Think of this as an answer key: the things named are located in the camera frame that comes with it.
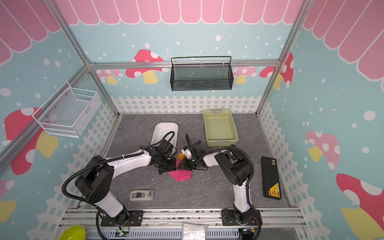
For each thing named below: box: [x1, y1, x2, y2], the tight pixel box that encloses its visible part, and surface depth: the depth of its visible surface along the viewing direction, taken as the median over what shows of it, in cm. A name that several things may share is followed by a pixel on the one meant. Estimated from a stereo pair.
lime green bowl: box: [59, 224, 86, 240], surface depth 70 cm
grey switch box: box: [129, 189, 154, 202], surface depth 81 cm
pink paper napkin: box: [168, 158, 193, 182], surface depth 89 cm
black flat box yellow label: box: [261, 156, 282, 200], surface depth 84 cm
